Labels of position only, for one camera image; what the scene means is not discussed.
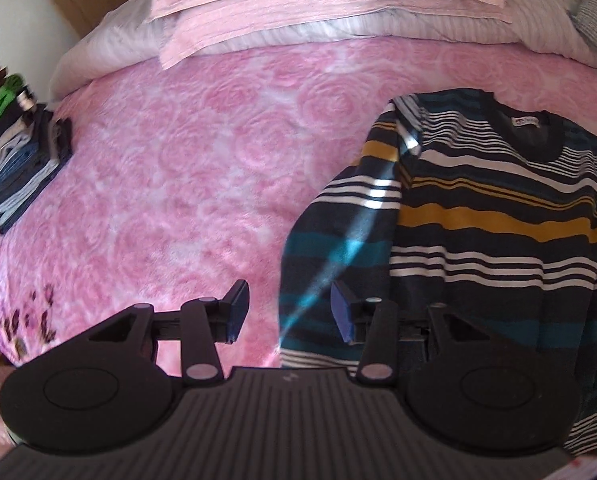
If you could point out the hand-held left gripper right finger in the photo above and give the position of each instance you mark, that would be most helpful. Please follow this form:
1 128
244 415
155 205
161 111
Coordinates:
342 315

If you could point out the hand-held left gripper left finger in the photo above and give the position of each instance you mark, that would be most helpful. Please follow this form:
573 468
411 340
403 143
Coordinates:
236 312

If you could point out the striped knit sweater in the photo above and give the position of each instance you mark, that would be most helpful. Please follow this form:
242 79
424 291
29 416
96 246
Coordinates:
483 240

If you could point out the stack of folded clothes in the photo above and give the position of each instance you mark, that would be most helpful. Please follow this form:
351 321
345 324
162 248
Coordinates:
26 170

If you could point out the pink floral blanket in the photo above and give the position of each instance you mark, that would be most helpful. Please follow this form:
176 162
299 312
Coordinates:
178 170

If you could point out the white striped duvet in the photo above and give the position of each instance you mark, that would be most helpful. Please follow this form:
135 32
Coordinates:
103 45

